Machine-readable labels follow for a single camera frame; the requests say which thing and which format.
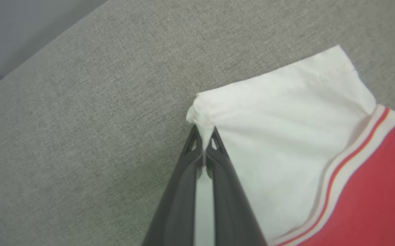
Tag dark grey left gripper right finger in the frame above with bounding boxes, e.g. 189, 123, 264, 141
204, 126, 268, 246

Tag grey fabric sofa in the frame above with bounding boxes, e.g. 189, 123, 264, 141
0, 0, 395, 246

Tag red basketball jersey white sleeves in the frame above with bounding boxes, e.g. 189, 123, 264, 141
186, 45, 395, 246

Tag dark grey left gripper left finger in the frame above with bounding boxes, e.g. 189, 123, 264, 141
142, 125, 205, 246

